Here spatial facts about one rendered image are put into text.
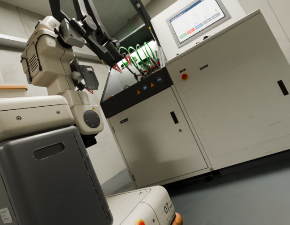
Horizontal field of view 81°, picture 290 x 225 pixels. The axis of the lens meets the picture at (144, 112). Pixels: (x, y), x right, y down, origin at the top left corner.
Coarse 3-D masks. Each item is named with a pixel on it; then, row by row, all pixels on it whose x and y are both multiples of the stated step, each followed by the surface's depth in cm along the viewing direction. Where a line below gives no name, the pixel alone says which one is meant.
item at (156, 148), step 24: (168, 96) 135; (120, 120) 153; (144, 120) 144; (168, 120) 137; (120, 144) 155; (144, 144) 146; (168, 144) 138; (192, 144) 131; (144, 168) 148; (168, 168) 140; (192, 168) 133
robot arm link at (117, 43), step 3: (105, 33) 107; (108, 33) 110; (108, 36) 109; (108, 39) 109; (111, 39) 115; (114, 39) 118; (105, 42) 110; (114, 42) 115; (117, 42) 117; (102, 45) 112; (117, 45) 116
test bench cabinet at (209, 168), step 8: (176, 96) 133; (184, 112) 132; (192, 128) 130; (200, 144) 129; (120, 152) 155; (208, 160) 128; (128, 168) 153; (208, 168) 128; (184, 176) 135; (192, 176) 133; (200, 176) 138; (208, 176) 134; (152, 184) 146; (160, 184) 143; (168, 184) 148; (176, 184) 146
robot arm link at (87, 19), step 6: (72, 0) 103; (78, 0) 101; (78, 6) 100; (84, 6) 103; (78, 12) 99; (84, 12) 101; (78, 18) 99; (84, 18) 97; (90, 18) 99; (84, 24) 95; (90, 24) 96; (90, 30) 97
